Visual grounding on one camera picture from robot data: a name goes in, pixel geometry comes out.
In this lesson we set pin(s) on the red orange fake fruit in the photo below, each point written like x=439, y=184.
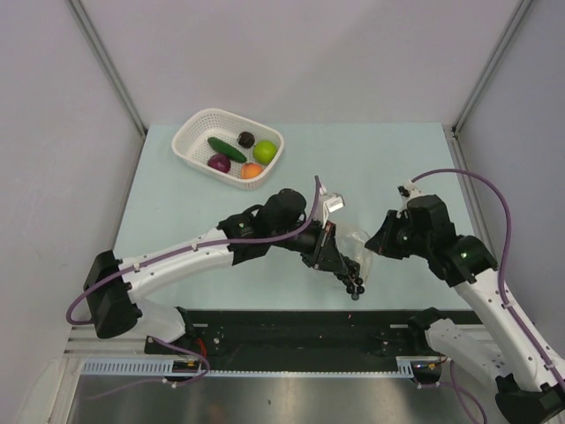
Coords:
x=250, y=170

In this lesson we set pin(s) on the right aluminium frame post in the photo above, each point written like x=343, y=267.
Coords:
x=500, y=50

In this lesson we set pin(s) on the dark green fake cucumber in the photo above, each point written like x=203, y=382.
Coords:
x=222, y=147

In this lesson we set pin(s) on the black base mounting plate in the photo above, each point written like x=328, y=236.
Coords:
x=310, y=341

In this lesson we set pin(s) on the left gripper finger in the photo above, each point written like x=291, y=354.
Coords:
x=333, y=263
x=332, y=244

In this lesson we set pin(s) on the green fake fruit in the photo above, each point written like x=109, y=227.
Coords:
x=264, y=152

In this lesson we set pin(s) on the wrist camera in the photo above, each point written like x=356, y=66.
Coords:
x=443, y=230
x=285, y=212

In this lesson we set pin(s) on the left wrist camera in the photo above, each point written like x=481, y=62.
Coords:
x=285, y=212

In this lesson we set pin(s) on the aluminium frame post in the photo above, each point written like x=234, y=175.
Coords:
x=94, y=41
x=500, y=50

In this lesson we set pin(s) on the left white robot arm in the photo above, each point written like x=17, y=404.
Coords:
x=117, y=290

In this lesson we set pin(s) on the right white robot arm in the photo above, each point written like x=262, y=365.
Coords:
x=527, y=375

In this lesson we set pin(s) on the purple fake fruit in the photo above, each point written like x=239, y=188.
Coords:
x=219, y=162

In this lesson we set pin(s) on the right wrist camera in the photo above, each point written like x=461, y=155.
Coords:
x=443, y=230

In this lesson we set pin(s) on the white slotted cable duct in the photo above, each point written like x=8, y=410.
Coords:
x=399, y=369

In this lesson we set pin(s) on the white perforated plastic basket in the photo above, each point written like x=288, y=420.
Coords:
x=190, y=144

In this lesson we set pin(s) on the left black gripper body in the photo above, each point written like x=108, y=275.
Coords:
x=309, y=239

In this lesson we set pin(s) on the polka dot zip bag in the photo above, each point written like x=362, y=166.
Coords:
x=352, y=242

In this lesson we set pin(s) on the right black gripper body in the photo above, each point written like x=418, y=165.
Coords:
x=418, y=242

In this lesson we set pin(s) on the dark brown fake food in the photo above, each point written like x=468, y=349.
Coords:
x=246, y=139

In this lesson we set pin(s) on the left aluminium frame post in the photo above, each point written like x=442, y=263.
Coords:
x=94, y=41

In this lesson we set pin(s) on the dark fake grape bunch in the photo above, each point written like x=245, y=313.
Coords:
x=351, y=277

